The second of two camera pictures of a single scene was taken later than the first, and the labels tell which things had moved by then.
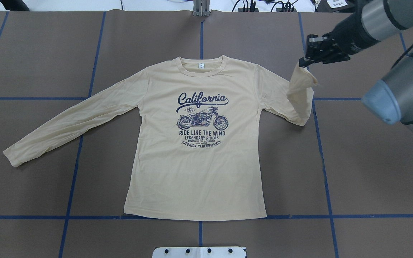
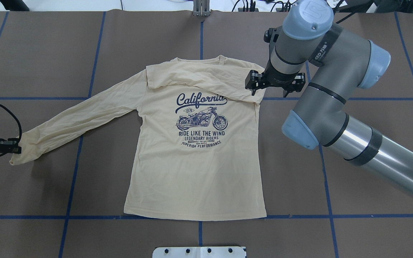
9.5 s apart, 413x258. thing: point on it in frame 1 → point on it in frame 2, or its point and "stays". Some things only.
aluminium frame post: [201, 8] stays
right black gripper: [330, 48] → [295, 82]
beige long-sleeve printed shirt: [195, 152] stays
